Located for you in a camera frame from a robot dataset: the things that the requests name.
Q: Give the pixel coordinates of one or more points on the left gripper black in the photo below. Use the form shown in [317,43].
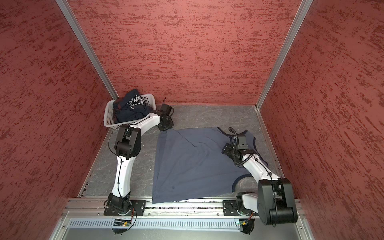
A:
[170,125]

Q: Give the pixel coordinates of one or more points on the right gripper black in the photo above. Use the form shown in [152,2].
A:
[226,149]

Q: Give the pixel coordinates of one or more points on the grey blue tank top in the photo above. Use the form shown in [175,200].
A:
[189,164]

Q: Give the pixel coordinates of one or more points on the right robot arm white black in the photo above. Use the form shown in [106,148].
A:
[274,201]

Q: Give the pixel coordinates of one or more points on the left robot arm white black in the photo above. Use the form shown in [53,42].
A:
[127,147]

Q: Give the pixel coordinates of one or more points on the dark navy tank top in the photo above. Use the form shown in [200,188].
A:
[131,107]

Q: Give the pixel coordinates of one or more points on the white plastic laundry basket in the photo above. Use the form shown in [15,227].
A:
[108,115]

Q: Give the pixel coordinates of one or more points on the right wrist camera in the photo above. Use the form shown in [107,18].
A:
[239,141]

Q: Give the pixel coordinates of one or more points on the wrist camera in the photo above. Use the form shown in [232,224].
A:
[239,141]
[167,110]

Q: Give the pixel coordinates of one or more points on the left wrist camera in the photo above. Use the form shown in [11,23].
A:
[167,110]

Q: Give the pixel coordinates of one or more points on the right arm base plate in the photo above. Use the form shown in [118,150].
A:
[229,208]

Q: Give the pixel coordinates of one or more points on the right connector board with wires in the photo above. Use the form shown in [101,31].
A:
[247,226]

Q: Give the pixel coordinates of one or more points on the connector board with wires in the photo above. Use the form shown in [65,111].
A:
[122,223]
[247,226]

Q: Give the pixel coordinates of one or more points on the perforated cable duct strip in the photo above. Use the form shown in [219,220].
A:
[169,224]

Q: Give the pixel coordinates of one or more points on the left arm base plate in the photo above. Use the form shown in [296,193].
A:
[135,207]

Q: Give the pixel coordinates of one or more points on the left connector board with wires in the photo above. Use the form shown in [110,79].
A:
[122,223]

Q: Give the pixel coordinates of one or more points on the aluminium front rail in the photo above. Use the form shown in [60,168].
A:
[196,208]

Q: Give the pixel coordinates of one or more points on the left corner aluminium post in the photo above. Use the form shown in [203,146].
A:
[75,26]

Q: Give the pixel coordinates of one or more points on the corner aluminium post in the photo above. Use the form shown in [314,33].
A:
[291,35]
[75,26]

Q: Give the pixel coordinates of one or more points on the right corner aluminium post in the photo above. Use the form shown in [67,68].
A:
[291,35]

